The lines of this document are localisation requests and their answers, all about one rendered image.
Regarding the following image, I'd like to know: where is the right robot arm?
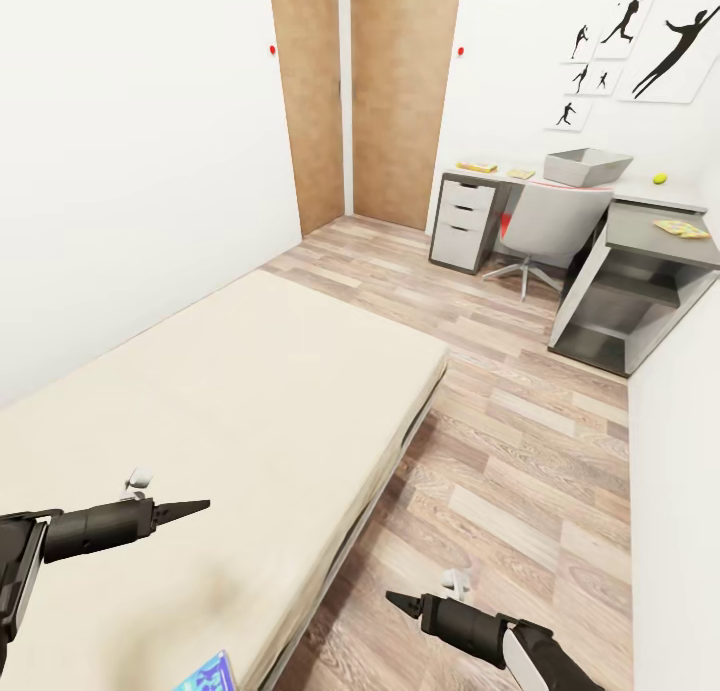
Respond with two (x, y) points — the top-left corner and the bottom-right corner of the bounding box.
(385, 568), (606, 691)

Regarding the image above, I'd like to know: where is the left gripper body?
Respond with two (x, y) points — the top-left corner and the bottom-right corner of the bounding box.
(83, 498), (154, 553)

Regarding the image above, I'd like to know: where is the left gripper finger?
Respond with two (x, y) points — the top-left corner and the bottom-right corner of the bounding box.
(151, 500), (211, 533)

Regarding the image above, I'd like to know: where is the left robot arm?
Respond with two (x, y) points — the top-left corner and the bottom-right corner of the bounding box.
(0, 465), (211, 677)

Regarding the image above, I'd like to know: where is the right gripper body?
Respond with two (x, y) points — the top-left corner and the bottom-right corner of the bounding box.
(420, 593), (479, 658)

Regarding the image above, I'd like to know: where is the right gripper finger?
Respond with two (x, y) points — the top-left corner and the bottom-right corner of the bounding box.
(385, 590), (424, 619)

